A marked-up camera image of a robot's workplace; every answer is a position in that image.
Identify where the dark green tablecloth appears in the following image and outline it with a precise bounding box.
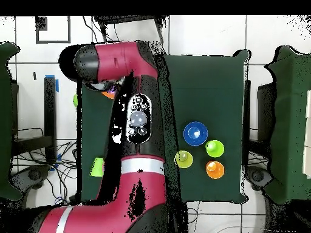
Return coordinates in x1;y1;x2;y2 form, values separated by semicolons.
76;47;250;203

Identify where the light green cup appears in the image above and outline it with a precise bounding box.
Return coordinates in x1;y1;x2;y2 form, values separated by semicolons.
205;140;225;158

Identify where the blue bowl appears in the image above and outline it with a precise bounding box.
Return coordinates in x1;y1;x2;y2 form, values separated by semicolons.
183;121;209;147

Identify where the black chair with legs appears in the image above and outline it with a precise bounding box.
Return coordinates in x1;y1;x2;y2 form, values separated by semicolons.
93;15;169;50

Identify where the large orange bowl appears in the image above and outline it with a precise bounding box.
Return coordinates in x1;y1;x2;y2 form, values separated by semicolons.
101;90;117;100

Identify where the orange cup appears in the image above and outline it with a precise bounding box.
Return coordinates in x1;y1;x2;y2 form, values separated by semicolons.
205;160;225;180

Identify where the green cloth side table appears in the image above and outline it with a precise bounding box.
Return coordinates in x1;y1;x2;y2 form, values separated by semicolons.
264;46;311;204
0;41;23;201

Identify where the black metal frame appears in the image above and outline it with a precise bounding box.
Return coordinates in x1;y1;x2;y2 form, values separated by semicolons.
10;76;57;164
243;79;251;166

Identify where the blue tape strip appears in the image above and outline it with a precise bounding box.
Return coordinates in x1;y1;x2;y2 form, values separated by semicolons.
45;74;60;93

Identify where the yellow cup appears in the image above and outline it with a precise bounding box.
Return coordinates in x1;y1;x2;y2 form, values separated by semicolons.
174;150;194;169

